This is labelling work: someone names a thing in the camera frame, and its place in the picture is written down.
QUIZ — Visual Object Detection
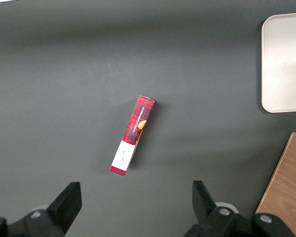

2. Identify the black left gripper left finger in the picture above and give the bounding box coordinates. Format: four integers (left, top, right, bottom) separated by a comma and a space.
7, 181, 83, 237

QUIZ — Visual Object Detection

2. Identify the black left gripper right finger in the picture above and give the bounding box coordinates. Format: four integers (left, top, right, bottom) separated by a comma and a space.
183, 180, 240, 237

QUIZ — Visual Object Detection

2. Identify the wooden drawer cabinet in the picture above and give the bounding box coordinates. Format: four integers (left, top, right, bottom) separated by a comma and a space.
255, 131, 296, 237

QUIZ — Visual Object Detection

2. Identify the red plaid cookie box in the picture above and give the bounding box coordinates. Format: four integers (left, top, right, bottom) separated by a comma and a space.
110, 95, 156, 179

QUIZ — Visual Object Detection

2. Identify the beige plastic tray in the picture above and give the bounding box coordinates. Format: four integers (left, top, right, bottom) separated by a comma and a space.
260, 11, 296, 114

